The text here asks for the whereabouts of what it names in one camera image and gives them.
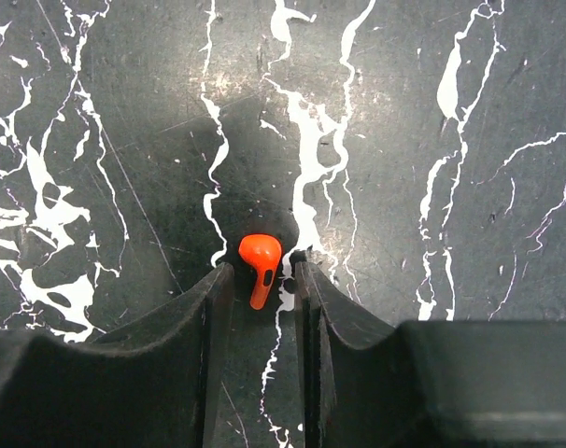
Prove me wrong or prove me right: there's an orange earbud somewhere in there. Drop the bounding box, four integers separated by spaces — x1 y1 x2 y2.
238 233 282 310

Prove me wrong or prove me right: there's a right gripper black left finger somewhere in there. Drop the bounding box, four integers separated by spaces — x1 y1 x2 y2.
0 263 234 447

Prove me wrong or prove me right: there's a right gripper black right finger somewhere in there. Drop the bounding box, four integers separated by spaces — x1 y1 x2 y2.
295 262 566 447

